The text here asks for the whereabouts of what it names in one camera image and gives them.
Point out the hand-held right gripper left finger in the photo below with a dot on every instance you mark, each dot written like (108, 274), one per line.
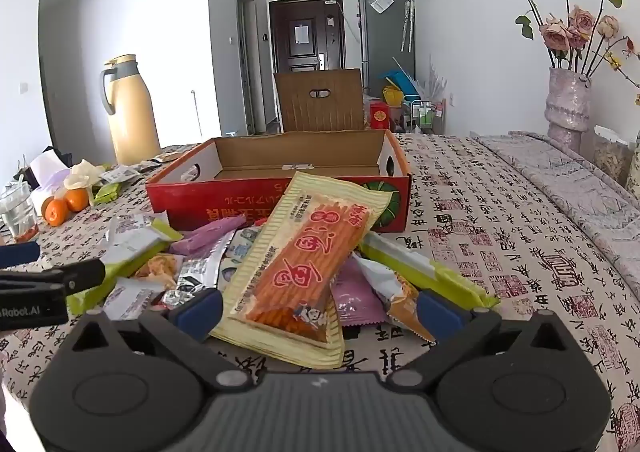
(197, 308)

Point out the blue plastic bin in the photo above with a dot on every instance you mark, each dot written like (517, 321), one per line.
(400, 79)

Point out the metal storage cart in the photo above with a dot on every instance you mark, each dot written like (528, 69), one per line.
(425, 118)

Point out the large yellow snack stick packet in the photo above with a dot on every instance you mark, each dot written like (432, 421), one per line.
(300, 257)

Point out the white umbrella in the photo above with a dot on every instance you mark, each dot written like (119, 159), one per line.
(407, 22)

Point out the pile of mixed snack packets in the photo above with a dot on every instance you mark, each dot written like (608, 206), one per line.
(200, 237)

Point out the dark brown entrance door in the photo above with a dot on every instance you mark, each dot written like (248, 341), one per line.
(305, 59)

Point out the pink textured vase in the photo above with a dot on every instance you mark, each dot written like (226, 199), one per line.
(567, 107)

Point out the beige thermos jug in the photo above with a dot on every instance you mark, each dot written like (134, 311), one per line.
(132, 117)

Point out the glass of water with berries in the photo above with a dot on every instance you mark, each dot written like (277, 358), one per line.
(17, 217)

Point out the lilac dried grass bunch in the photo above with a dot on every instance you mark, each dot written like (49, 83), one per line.
(430, 79)

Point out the grey printed quilted cloth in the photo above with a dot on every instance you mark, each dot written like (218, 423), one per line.
(575, 197)

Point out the red cardboard box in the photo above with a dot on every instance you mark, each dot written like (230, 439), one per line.
(215, 202)

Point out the wooden chair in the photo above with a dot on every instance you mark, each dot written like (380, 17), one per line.
(320, 109)

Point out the red gift box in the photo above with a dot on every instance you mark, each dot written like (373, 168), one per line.
(380, 116)

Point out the grey refrigerator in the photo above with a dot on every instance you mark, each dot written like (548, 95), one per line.
(380, 42)

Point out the orange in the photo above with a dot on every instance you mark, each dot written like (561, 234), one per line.
(45, 206)
(56, 213)
(77, 200)

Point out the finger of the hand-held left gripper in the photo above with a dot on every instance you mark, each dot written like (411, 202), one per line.
(20, 253)
(82, 274)

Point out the white grey printed snack packet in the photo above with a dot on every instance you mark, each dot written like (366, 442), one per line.
(120, 175)

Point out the dried rose bouquet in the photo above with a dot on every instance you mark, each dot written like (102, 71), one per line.
(565, 34)

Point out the white paper notice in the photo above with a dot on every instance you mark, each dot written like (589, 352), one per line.
(300, 33)

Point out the yellow bag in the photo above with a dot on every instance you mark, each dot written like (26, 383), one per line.
(392, 96)

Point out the grey side door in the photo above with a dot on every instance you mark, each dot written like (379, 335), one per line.
(247, 72)

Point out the dark edged snack packet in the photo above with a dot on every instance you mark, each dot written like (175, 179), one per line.
(155, 162)

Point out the small green snack packet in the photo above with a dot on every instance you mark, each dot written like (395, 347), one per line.
(107, 192)

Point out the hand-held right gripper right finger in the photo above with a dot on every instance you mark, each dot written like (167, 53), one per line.
(440, 314)

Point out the lilac tissue pack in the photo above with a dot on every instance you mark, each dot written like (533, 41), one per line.
(47, 167)

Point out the long green white snack packet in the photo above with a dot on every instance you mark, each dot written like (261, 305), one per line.
(425, 267)

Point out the black bag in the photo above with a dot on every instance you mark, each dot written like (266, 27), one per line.
(32, 177)

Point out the cream crumpled plastic bag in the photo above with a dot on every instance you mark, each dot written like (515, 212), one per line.
(82, 177)

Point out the glass jar of dried food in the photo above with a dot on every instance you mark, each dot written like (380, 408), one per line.
(612, 159)

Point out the paper sheet on refrigerator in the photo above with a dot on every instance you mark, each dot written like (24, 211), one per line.
(382, 3)

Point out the white orange snack packet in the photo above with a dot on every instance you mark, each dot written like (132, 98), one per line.
(395, 289)

